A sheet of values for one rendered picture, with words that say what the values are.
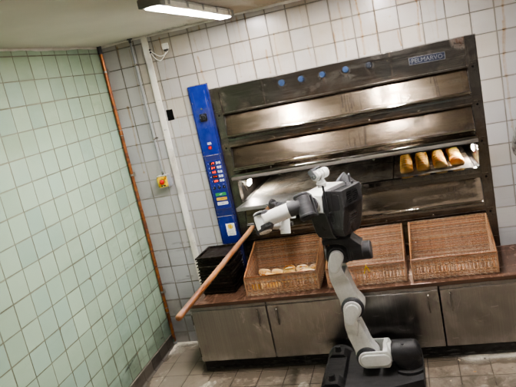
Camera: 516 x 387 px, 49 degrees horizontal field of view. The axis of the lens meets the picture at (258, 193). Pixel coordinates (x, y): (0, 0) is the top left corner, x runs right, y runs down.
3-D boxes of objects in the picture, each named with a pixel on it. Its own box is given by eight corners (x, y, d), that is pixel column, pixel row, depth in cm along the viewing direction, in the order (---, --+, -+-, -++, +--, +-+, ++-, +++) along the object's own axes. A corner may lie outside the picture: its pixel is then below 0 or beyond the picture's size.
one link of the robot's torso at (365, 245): (373, 254, 349) (368, 227, 346) (372, 262, 337) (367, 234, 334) (329, 259, 358) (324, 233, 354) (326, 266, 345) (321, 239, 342)
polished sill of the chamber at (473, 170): (245, 205, 456) (243, 200, 455) (479, 170, 406) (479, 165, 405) (243, 206, 450) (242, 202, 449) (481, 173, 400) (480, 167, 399)
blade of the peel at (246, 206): (307, 202, 406) (306, 198, 405) (236, 212, 421) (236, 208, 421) (315, 189, 439) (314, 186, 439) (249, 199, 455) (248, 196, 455)
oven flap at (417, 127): (235, 170, 443) (233, 146, 445) (474, 131, 394) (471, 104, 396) (233, 169, 439) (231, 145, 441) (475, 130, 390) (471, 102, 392)
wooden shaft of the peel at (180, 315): (181, 322, 245) (180, 315, 244) (175, 322, 246) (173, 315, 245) (270, 210, 405) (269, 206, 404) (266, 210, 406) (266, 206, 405)
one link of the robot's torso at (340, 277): (368, 305, 361) (348, 239, 353) (366, 319, 345) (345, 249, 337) (345, 310, 366) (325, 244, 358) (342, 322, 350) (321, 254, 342)
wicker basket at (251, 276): (259, 272, 459) (253, 240, 453) (328, 264, 444) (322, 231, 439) (246, 297, 413) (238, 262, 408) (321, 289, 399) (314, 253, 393)
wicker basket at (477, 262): (411, 256, 426) (406, 221, 420) (491, 247, 409) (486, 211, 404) (411, 281, 380) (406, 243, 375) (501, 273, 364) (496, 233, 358)
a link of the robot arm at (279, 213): (256, 233, 326) (291, 219, 321) (249, 213, 330) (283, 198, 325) (262, 236, 337) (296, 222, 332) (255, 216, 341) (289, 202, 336)
